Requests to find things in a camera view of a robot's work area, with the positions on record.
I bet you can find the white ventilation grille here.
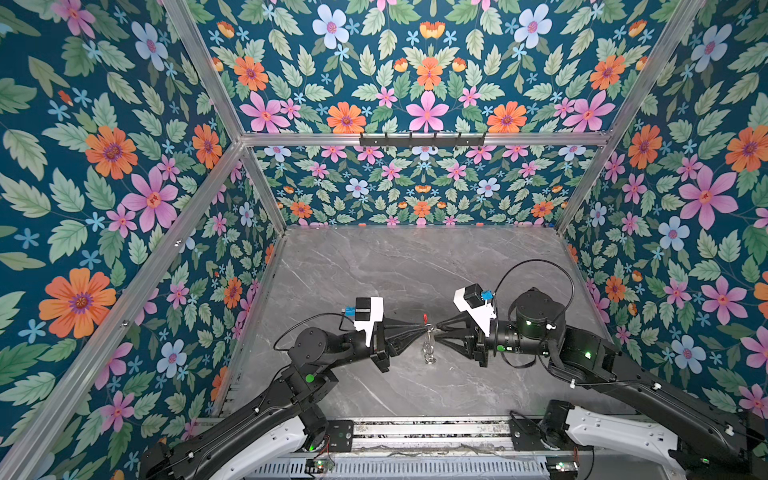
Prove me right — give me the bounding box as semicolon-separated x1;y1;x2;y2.
246;457;550;479

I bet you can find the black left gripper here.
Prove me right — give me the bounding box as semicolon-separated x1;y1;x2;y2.
324;309;429;376

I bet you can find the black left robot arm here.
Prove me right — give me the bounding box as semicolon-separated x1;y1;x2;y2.
139;319;427;479

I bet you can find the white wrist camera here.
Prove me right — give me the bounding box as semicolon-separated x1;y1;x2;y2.
453;283;497;336
343;296;384;347

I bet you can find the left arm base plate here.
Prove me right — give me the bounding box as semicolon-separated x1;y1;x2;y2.
316;419;355;454

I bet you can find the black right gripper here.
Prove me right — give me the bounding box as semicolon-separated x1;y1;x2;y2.
433;311;552;369

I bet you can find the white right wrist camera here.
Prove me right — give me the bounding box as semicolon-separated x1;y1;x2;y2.
453;283;497;336

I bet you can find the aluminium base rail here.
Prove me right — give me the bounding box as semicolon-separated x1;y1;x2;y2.
185;416;679;457

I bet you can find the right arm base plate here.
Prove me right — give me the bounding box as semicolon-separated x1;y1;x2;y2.
508;400;594;451

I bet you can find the silver keyring with keys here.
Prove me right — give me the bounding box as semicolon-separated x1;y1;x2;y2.
422;315;436;365

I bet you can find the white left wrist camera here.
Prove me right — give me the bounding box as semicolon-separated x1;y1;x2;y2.
343;296;384;347

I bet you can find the right camera black cable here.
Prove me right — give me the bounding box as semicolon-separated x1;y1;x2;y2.
493;258;576;325

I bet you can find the camera black cable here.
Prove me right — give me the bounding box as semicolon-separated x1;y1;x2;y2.
272;311;355;352
493;258;576;325

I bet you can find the black hook rail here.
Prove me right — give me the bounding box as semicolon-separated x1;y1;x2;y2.
358;132;486;149

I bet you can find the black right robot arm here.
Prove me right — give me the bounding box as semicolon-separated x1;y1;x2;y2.
435;284;767;479

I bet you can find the left camera black cable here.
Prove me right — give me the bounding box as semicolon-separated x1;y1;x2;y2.
272;311;355;352

